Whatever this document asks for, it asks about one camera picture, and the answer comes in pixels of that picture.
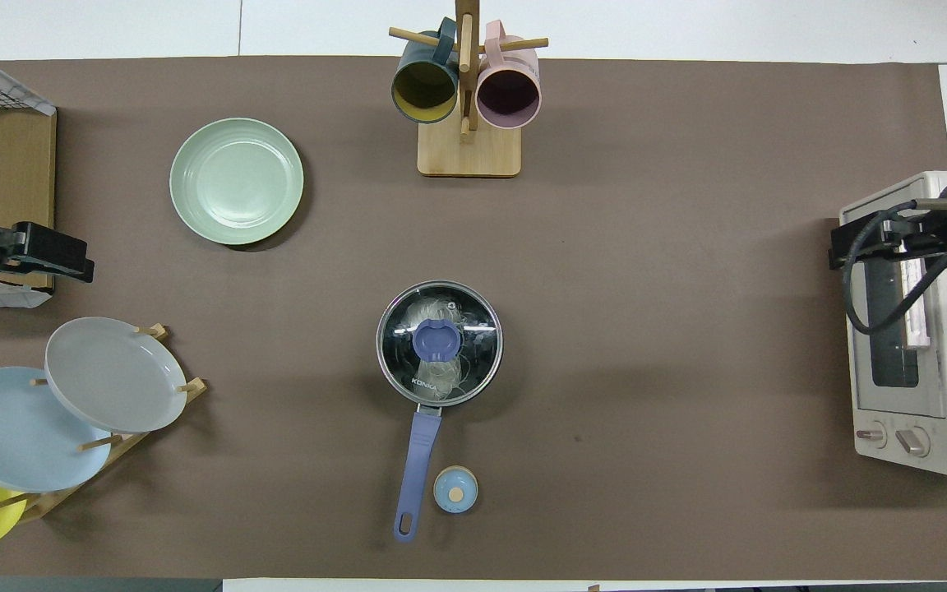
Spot white vermicelli bundle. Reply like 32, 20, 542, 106
402, 298, 483, 402

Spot glass lid with blue knob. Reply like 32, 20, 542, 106
377, 282, 503, 406

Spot dark pot with purple handle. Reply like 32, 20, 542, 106
376, 281, 505, 543

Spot wooden board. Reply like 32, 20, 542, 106
0, 107, 58, 290

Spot grey plate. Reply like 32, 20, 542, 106
44, 317, 188, 434

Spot black wire rack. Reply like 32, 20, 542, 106
0, 39, 58, 118

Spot wooden plate rack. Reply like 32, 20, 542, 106
0, 323, 209, 525

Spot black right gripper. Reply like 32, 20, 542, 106
829, 215, 947, 272

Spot beige toaster oven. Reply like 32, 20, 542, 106
839, 170, 947, 477

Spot light blue plate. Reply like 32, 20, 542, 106
0, 367, 113, 493

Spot pink mug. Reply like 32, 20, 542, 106
476, 20, 542, 130

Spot teal mug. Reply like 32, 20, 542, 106
391, 18, 461, 125

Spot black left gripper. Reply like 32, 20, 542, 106
0, 220, 97, 287

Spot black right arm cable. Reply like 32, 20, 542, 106
842, 196, 947, 364

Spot wooden mug tree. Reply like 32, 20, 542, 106
389, 0, 549, 178

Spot brown table mat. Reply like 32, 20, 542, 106
0, 56, 947, 581

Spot light green plate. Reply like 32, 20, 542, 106
169, 118, 305, 247

